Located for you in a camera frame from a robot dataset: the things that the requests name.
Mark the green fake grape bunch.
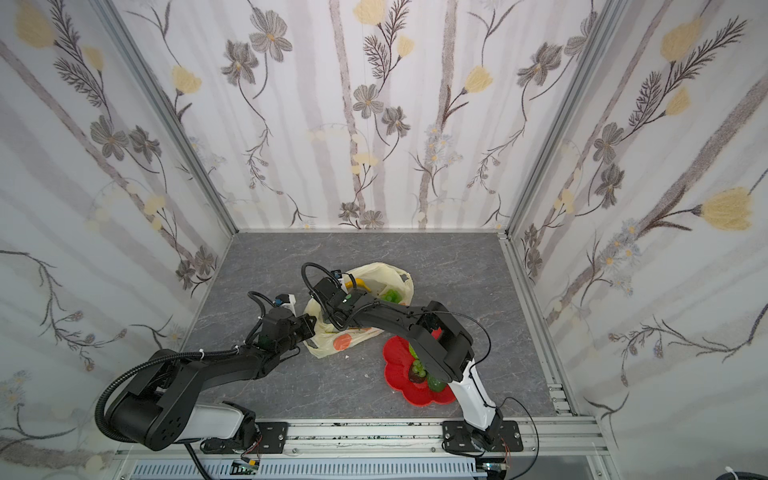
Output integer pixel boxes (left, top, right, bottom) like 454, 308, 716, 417
380, 289, 403, 304

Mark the bright green fake fruit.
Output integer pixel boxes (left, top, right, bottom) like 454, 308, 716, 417
408, 343, 419, 360

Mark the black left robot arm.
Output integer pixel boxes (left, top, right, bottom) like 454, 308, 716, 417
94, 296, 317, 451

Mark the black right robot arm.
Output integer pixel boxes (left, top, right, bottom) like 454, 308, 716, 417
309, 278, 524, 458

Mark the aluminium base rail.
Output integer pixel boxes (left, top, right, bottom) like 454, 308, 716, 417
116, 417, 620, 479

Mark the yellow fake banana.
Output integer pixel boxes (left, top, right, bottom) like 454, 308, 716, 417
344, 279, 371, 292

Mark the dark brown fake fruit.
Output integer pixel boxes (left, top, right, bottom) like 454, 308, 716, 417
408, 369, 427, 384

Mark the dark green fake fruit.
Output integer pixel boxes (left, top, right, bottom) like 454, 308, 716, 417
427, 374, 447, 393

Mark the red flower-shaped plastic bowl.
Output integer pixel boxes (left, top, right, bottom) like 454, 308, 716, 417
382, 336, 456, 407

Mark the pale yellow plastic bag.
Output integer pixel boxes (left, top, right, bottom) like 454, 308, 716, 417
304, 262, 414, 359

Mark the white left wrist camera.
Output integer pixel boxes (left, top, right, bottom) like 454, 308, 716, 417
273, 294, 296, 314

